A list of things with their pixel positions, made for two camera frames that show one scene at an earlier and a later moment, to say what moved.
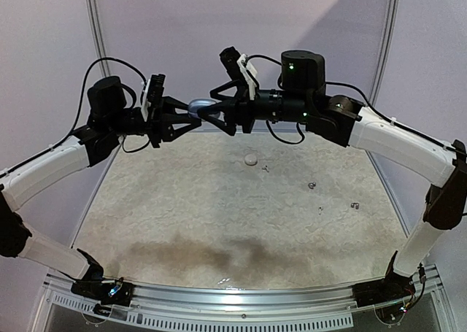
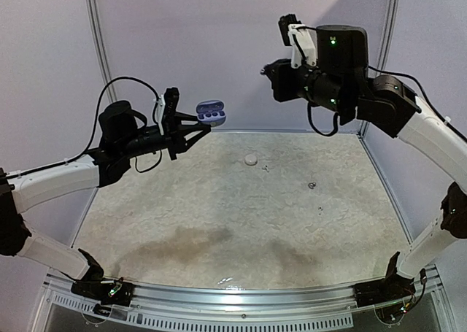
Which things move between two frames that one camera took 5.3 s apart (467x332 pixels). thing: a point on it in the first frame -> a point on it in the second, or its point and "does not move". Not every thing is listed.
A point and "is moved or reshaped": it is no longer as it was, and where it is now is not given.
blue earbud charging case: [197, 103] is moved or reshaped
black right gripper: [240, 112] -> [281, 80]
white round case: [250, 160] does not move
